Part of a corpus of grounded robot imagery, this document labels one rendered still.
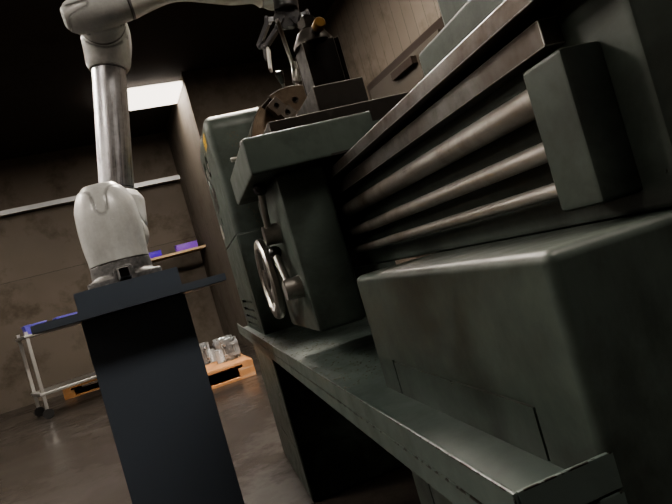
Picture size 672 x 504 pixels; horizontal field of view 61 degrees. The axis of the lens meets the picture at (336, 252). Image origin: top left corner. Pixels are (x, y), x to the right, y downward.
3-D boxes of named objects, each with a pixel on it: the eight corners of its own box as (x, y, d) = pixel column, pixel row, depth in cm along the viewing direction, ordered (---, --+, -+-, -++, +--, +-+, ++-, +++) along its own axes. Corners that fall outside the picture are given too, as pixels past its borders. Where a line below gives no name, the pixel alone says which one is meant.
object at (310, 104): (299, 142, 124) (293, 120, 124) (342, 132, 126) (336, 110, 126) (319, 113, 104) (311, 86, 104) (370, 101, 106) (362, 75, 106)
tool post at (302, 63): (308, 105, 116) (294, 58, 116) (342, 98, 117) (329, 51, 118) (316, 92, 108) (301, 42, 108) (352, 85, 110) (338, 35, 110)
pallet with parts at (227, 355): (241, 365, 520) (232, 332, 520) (261, 372, 449) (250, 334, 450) (117, 408, 479) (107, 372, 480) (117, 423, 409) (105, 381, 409)
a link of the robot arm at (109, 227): (82, 269, 143) (58, 185, 143) (95, 272, 160) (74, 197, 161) (147, 252, 147) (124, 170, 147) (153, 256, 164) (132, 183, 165)
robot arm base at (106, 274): (87, 289, 137) (81, 267, 137) (91, 293, 158) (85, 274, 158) (163, 269, 144) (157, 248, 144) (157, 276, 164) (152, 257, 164)
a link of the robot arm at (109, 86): (87, 262, 160) (100, 266, 182) (147, 258, 164) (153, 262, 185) (69, -4, 165) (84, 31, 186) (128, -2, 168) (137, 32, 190)
